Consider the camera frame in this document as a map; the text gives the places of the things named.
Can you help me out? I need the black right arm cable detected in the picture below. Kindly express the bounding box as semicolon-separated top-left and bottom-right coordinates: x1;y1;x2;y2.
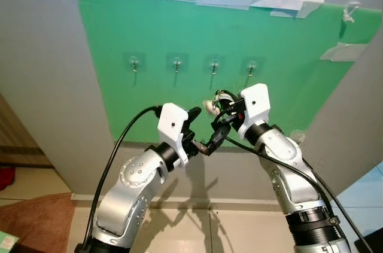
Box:
209;106;373;253

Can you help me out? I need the black rectangular object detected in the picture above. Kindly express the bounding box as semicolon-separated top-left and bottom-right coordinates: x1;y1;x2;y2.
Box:
354;229;383;253

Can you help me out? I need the wooden cabinet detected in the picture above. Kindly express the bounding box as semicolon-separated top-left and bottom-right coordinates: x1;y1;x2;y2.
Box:
0;93;53;167

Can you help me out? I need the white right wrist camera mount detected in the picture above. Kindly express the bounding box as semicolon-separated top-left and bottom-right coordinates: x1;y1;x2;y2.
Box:
238;83;272;139

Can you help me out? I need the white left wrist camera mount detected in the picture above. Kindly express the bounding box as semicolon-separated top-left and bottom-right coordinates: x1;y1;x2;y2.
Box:
157;103;192;168

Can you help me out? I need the crumpled clear tape piece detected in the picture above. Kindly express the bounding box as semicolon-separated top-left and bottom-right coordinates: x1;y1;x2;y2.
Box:
341;3;361;23

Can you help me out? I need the wide clear tape patch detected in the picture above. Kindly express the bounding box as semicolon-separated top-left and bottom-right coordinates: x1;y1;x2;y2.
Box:
319;42;370;62

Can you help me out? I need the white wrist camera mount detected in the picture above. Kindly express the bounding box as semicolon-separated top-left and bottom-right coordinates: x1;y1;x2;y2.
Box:
157;103;192;168
238;83;272;139

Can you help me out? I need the small clear tape piece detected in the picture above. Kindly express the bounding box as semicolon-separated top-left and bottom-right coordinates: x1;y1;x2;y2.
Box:
289;130;307;145

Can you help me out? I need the green board with hooks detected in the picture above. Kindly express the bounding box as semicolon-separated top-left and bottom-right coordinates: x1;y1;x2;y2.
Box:
74;0;382;146

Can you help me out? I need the red cloth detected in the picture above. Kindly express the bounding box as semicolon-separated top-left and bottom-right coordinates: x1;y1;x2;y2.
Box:
0;167;16;191

